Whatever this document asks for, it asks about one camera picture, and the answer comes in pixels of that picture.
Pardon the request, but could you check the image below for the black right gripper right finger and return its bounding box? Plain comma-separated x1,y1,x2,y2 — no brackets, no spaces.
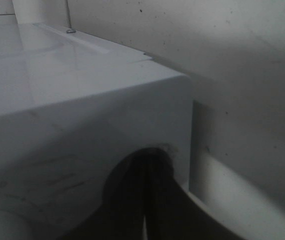
145,147,241,240

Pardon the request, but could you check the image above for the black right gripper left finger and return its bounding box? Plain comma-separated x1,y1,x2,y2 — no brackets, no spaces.
64,148,150,240

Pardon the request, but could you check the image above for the white microwave oven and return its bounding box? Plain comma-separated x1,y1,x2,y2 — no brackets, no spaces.
0,23,193,240

